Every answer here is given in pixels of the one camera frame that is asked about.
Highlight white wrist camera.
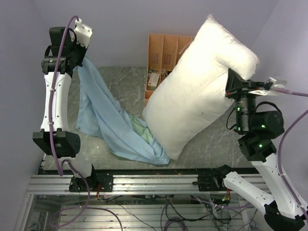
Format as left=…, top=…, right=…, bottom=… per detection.
left=74, top=19, right=93, bottom=49
left=248, top=77, right=287, bottom=96

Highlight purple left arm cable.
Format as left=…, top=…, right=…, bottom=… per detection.
left=47, top=15, right=121, bottom=231

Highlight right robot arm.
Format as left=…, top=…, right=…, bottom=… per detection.
left=212, top=69, right=308, bottom=231

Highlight white red medicine box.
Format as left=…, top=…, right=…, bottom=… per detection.
left=147, top=72, right=160, bottom=90

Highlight orange desk file organizer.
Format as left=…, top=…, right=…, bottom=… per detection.
left=144, top=34, right=193, bottom=104

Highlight white pillow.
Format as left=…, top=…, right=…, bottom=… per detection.
left=142, top=15, right=259, bottom=160

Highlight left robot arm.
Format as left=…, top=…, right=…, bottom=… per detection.
left=33, top=24, right=98, bottom=192

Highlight loose cables under table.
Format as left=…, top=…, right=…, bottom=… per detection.
left=81, top=190, right=272, bottom=231

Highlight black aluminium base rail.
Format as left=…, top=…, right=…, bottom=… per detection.
left=40, top=166, right=268, bottom=193

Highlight green satin pillowcase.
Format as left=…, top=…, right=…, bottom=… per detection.
left=76, top=58, right=170, bottom=165

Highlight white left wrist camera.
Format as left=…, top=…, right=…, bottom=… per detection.
left=74, top=19, right=93, bottom=49

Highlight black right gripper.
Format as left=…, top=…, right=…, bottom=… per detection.
left=226, top=68, right=267, bottom=132

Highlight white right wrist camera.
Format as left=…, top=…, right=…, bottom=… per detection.
left=248, top=77, right=287, bottom=96

